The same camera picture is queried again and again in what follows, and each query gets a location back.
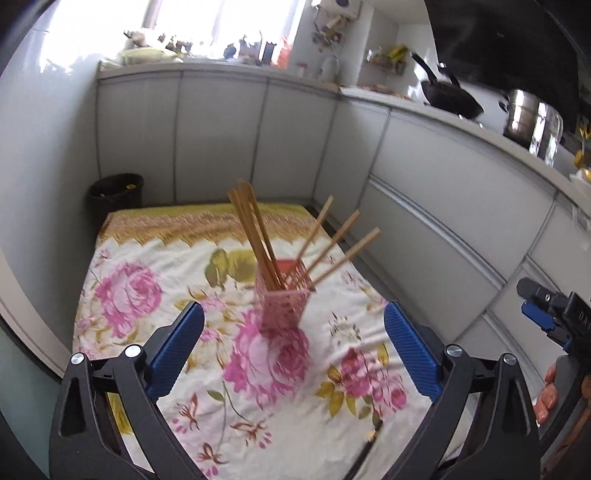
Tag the black wok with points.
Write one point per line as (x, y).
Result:
(447, 95)

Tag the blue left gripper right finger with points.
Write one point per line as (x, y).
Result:
(421, 364)

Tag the white lower kitchen cabinets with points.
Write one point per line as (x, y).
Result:
(464, 212)

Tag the black chopstick gold band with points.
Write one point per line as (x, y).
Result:
(364, 453)

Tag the black range hood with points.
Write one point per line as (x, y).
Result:
(535, 46)

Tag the person's right hand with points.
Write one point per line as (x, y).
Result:
(547, 397)

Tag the white electric kettle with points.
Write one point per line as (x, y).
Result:
(329, 71)

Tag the floral tablecloth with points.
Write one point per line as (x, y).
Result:
(248, 404)

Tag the black trash bin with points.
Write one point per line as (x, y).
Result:
(113, 193)

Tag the wooden chopstick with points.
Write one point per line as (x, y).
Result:
(325, 249)
(258, 235)
(291, 274)
(254, 239)
(262, 227)
(350, 254)
(249, 239)

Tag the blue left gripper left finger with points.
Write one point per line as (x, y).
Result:
(170, 346)

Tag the pink perforated utensil holder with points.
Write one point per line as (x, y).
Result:
(282, 309)

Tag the white water heater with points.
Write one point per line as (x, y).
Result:
(348, 9)

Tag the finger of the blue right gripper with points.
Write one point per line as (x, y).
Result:
(542, 319)

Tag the white basin on counter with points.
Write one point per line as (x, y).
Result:
(145, 55)

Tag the steel stock pot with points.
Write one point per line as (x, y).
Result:
(532, 124)

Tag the window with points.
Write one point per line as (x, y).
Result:
(209, 27)

